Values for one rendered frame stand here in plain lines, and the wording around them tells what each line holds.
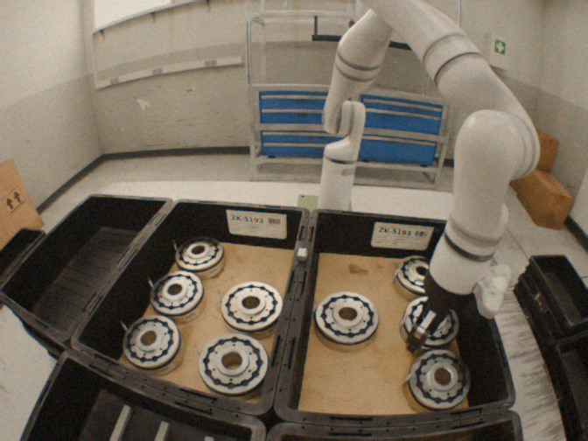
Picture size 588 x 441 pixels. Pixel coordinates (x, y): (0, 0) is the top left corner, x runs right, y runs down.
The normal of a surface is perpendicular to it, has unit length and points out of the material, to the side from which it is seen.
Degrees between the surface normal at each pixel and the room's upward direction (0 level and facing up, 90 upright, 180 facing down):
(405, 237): 90
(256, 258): 0
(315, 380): 0
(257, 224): 90
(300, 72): 90
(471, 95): 128
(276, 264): 0
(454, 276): 88
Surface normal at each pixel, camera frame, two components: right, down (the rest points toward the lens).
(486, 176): -0.79, 0.54
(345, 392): 0.00, -0.82
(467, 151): -0.95, 0.31
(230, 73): -0.07, 0.57
